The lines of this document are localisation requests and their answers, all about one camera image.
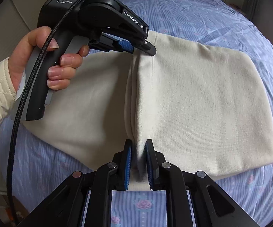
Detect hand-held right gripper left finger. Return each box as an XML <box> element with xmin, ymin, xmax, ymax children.
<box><xmin>21</xmin><ymin>139</ymin><xmax>134</xmax><ymax>227</ymax></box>

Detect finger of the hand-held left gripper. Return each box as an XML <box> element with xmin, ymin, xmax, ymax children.
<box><xmin>98</xmin><ymin>33</ymin><xmax>135</xmax><ymax>53</ymax></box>
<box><xmin>135</xmin><ymin>38</ymin><xmax>157</xmax><ymax>56</ymax></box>

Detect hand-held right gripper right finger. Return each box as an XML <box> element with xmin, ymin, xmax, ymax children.
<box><xmin>144</xmin><ymin>139</ymin><xmax>260</xmax><ymax>227</ymax></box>

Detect cream pants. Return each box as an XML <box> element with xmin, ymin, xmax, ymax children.
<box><xmin>21</xmin><ymin>30</ymin><xmax>273</xmax><ymax>192</ymax></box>

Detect person's left hand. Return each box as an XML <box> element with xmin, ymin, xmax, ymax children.
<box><xmin>10</xmin><ymin>26</ymin><xmax>90</xmax><ymax>93</ymax></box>

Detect blue striped floral blanket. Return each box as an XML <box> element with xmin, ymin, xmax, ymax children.
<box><xmin>0</xmin><ymin>0</ymin><xmax>273</xmax><ymax>227</ymax></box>

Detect black braided cable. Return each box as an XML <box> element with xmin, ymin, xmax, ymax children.
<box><xmin>6</xmin><ymin>0</ymin><xmax>104</xmax><ymax>227</ymax></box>

